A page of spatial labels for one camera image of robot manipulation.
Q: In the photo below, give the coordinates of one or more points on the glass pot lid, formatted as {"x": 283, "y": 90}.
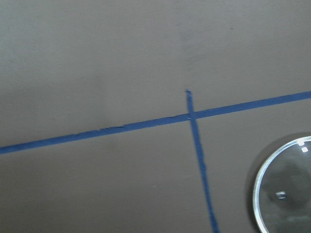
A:
{"x": 282, "y": 190}

